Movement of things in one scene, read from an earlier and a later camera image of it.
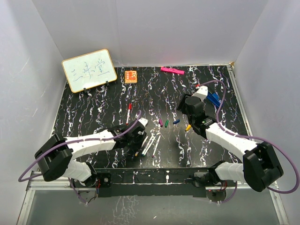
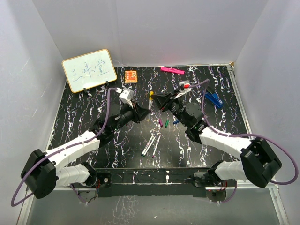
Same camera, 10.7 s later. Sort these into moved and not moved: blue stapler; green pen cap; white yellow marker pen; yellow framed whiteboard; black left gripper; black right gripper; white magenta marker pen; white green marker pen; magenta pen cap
Moved: white yellow marker pen; black left gripper; black right gripper
Not moved: white green marker pen; white magenta marker pen; green pen cap; blue stapler; magenta pen cap; yellow framed whiteboard
